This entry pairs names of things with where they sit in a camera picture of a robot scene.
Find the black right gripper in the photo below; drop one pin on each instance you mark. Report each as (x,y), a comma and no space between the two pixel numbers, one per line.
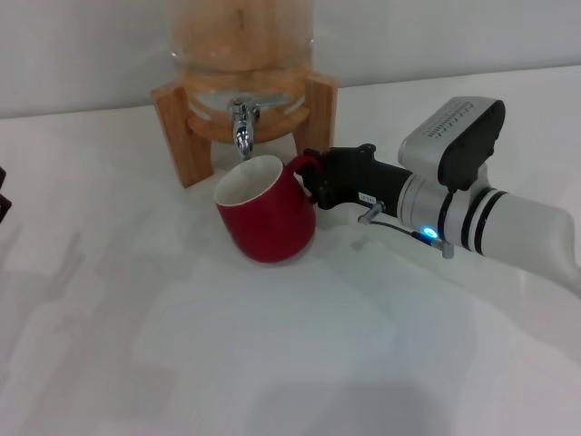
(358,177)

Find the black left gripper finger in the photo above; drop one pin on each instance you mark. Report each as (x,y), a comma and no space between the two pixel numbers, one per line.
(3,206)

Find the red ceramic cup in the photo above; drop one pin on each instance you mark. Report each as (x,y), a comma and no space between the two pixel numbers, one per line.
(268,222)

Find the chrome faucet tap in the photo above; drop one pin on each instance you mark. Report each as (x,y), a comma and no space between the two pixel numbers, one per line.
(243,134)

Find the wooden dispenser stand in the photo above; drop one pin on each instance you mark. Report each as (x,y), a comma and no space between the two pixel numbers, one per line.
(181,136)

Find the glass water dispenser jar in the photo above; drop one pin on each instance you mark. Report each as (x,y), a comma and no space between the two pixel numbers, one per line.
(240,41)

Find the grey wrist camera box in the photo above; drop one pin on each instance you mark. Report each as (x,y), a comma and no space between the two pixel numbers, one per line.
(445,131)

